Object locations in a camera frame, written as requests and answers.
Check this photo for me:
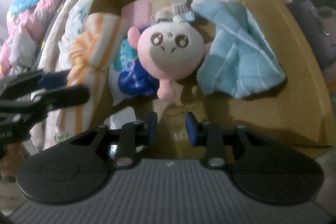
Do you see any orange white striped cloth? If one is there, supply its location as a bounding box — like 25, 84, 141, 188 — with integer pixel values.
43, 12, 127, 149

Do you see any blue wet wipes pack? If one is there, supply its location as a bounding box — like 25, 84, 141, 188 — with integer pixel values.
109, 38, 159, 106

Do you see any light blue towel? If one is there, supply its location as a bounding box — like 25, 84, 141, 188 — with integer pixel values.
192, 0, 286, 98

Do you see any brown cardboard box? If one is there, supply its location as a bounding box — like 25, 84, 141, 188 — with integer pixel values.
91, 0, 335, 156

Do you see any white translucent plastic bag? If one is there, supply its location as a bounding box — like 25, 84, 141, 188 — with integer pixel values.
56, 0, 93, 71

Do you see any pink blue patterned quilt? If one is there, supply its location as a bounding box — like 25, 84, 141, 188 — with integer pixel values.
1, 0, 62, 79

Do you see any pink box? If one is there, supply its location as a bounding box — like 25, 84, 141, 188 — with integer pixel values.
121, 0, 152, 28

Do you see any pink white plush toy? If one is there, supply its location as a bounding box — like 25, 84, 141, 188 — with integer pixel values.
127, 16, 212, 100

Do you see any dark grey cup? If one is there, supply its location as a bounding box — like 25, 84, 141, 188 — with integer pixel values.
286, 0, 335, 71

